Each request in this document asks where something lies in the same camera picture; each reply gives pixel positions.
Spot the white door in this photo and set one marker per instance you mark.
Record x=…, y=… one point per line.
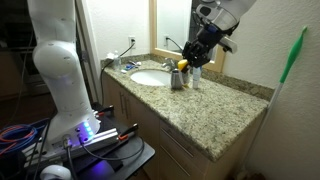
x=92, y=65

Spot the white bottle with yellow lid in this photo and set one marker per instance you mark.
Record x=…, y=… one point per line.
x=182, y=65

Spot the white wall outlet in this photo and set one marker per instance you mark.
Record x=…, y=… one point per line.
x=132, y=42

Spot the clear plastic water bottle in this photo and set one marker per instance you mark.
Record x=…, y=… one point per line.
x=117, y=61

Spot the white oval sink basin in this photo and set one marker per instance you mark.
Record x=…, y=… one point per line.
x=151, y=77

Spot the steel toothbrush cup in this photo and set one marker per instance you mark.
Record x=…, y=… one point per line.
x=176, y=79

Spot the green white mop handle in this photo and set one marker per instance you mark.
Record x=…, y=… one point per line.
x=292, y=56

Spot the wood framed mirror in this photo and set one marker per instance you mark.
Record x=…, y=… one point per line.
x=173, y=23

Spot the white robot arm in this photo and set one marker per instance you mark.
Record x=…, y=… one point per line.
x=56, y=60

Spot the beige vanity cabinet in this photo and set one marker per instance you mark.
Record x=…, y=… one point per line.
x=198, y=134

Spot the blue razor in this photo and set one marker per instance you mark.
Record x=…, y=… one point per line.
x=128, y=67

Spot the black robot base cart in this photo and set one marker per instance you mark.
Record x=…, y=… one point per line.
x=104, y=158

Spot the orange black clamp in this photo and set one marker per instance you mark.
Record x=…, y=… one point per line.
x=124, y=135

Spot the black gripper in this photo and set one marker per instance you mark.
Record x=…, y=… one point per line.
x=196, y=52

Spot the chrome sink faucet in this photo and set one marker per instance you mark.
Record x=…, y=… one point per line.
x=170, y=63

